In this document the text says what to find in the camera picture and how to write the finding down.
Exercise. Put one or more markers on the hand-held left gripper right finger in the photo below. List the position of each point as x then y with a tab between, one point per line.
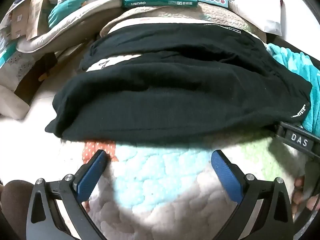
225	177

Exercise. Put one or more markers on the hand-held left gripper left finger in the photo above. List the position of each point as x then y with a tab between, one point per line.
92	175

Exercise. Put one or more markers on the black pants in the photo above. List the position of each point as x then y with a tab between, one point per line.
175	100

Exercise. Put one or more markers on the person's right hand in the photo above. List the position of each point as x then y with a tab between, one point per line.
298	190

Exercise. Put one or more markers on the teal fleece blanket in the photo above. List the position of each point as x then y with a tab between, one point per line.
313	85

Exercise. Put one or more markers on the heart-print quilt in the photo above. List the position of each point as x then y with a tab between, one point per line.
160	175

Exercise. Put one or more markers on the brown cloth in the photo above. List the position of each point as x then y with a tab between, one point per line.
15	205

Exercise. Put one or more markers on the white paper bag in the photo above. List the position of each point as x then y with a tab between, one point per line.
257	7

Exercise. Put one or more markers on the teal white packet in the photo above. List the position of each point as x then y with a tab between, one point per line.
6	55

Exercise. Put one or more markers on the beige padded lounger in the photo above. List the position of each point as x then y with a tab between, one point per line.
75	27

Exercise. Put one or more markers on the teal cloth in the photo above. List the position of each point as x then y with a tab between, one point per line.
62	11

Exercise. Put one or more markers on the large cardboard box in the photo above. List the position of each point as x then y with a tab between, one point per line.
37	12

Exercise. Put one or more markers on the small labelled cardboard box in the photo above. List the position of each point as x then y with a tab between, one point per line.
17	20

